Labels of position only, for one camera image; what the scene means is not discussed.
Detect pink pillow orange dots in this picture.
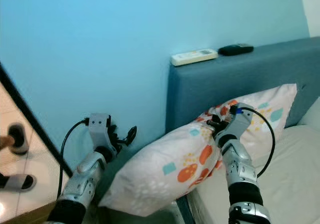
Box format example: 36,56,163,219
99,84,298,217

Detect white remote control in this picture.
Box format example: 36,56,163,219
170,49,219,67

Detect black remote control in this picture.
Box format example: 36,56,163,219
218,43,255,56

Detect beige bed mattress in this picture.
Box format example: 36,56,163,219
187,96,320,224

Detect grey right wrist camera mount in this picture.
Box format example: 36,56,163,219
222,103,255,142

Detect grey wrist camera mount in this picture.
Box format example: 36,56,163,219
222,103,255,142
88,113,112,149

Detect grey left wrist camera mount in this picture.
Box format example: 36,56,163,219
88,113,112,149

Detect dark blue upholstered bed frame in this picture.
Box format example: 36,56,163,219
164,36,320,224

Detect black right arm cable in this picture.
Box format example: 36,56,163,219
232,106,278,178

